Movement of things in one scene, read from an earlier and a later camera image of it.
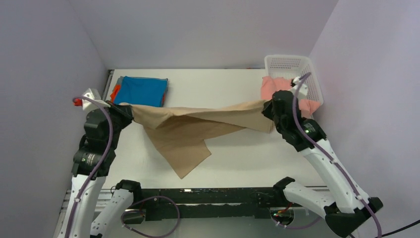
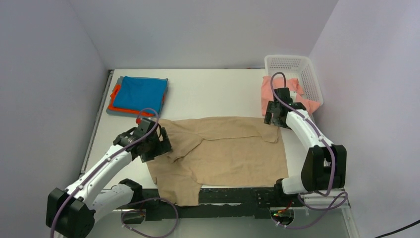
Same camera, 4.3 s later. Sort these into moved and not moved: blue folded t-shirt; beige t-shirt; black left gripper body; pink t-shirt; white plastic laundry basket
Moved: beige t-shirt; black left gripper body
Not moved: pink t-shirt; white plastic laundry basket; blue folded t-shirt
